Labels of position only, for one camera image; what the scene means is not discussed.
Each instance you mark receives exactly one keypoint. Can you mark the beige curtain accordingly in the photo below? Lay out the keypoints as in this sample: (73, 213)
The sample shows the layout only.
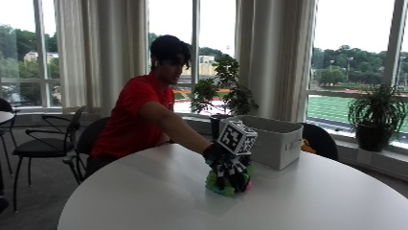
(101, 54)
(275, 57)

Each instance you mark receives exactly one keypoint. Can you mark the black chair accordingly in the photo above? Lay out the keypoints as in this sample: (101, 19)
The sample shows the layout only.
(5, 127)
(86, 143)
(320, 139)

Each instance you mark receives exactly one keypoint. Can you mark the the person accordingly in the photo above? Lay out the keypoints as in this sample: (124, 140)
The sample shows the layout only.
(135, 118)

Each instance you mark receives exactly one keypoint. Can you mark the green soft toy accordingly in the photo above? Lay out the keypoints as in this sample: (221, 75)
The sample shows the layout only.
(221, 188)

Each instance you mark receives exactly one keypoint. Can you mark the white marker cube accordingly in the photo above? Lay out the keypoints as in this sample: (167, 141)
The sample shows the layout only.
(235, 137)

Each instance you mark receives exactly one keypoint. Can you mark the white storage bin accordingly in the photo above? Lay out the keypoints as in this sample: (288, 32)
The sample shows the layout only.
(271, 140)

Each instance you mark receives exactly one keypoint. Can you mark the tall leafy potted plant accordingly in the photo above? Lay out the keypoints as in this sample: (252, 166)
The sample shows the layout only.
(225, 92)

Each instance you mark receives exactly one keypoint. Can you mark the black armchair with armrests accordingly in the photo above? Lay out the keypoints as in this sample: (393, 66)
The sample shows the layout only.
(42, 147)

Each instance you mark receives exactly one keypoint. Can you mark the bushy potted plant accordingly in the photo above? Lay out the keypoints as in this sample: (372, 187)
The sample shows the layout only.
(376, 118)

